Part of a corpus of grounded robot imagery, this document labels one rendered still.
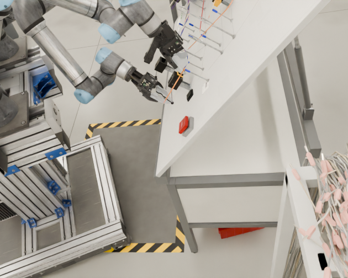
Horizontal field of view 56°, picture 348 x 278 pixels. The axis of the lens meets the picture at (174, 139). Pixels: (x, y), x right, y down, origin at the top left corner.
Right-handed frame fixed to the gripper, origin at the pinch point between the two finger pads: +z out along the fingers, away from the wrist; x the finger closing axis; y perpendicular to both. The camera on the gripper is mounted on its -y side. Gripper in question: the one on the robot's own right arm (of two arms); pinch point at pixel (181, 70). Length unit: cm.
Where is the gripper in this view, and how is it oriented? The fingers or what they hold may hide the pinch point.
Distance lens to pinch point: 132.7
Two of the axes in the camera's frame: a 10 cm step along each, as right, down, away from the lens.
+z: 6.0, 5.9, 5.4
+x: -0.1, -6.7, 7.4
